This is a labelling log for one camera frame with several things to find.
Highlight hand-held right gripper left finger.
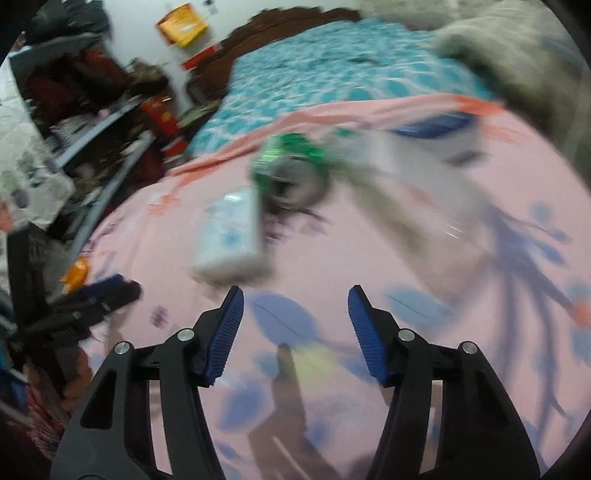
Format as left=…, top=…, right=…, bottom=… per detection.
left=50, top=285, right=245, bottom=480

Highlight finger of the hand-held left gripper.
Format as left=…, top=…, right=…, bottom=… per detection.
left=60, top=274, right=141, bottom=319

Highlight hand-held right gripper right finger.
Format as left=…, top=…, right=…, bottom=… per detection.
left=347, top=284, right=541, bottom=480

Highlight white tissue pack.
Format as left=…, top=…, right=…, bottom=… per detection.
left=193, top=186, right=265, bottom=283

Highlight person's left hand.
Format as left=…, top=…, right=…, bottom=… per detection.
left=62, top=344, right=93, bottom=411

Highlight orange plastic bag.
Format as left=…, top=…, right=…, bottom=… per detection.
left=61, top=256, right=91, bottom=295

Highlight pink floral bedsheet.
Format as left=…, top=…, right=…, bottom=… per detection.
left=55, top=92, right=591, bottom=480

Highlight white cactus print cloth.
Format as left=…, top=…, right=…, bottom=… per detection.
left=0, top=99, right=75, bottom=228

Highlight clear plastic bottle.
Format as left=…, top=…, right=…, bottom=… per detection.
left=323, top=129, right=491, bottom=278

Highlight grey metal shelf rack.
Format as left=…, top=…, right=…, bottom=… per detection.
left=9, top=34, right=158, bottom=259

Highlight red box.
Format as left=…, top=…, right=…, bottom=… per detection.
left=140, top=95, right=186, bottom=154

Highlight green drink can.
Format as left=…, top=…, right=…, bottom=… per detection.
left=250, top=133, right=331, bottom=212

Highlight dark red bags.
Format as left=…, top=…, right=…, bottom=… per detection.
left=24, top=50, right=126, bottom=121

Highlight brown handbag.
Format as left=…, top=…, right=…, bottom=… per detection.
left=126, top=59, right=170, bottom=94

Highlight blue and white packet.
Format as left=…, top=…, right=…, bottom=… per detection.
left=392, top=111, right=482, bottom=163

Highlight teal patterned blanket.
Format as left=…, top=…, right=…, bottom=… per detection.
left=189, top=18, right=499, bottom=160

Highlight black bags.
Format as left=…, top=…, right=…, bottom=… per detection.
left=25, top=0, right=108, bottom=43

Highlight carved wooden headboard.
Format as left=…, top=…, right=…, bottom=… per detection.
left=185, top=7, right=361, bottom=107

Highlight grey knitted pillow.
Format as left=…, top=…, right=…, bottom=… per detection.
left=433, top=0, right=559, bottom=109

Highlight yellow and red wall calendar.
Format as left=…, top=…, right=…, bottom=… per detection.
left=156, top=2, right=220, bottom=70

